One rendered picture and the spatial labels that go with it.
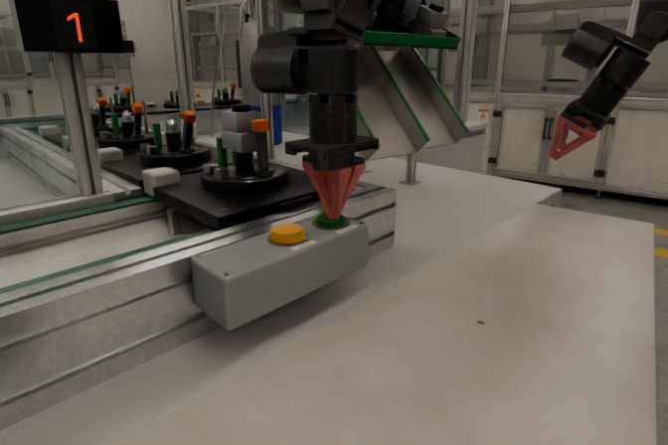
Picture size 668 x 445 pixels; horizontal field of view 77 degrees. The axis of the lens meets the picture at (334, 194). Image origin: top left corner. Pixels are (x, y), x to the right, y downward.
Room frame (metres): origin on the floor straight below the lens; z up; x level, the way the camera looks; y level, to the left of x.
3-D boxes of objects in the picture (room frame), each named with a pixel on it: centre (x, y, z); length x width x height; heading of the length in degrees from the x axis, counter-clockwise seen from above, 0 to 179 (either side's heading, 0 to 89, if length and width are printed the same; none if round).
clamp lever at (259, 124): (0.64, 0.11, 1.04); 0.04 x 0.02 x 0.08; 45
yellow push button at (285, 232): (0.46, 0.05, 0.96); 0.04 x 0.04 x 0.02
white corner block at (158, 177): (0.67, 0.28, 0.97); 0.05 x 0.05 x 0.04; 45
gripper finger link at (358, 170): (0.50, 0.01, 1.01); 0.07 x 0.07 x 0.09; 45
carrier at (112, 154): (0.85, 0.33, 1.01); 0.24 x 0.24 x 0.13; 45
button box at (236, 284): (0.46, 0.05, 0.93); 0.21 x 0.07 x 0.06; 135
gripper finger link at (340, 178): (0.51, -0.01, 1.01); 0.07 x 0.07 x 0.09; 45
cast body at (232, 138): (0.68, 0.15, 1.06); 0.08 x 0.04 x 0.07; 42
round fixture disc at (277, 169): (0.67, 0.14, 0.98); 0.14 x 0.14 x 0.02
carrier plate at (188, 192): (0.67, 0.14, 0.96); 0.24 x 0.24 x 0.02; 45
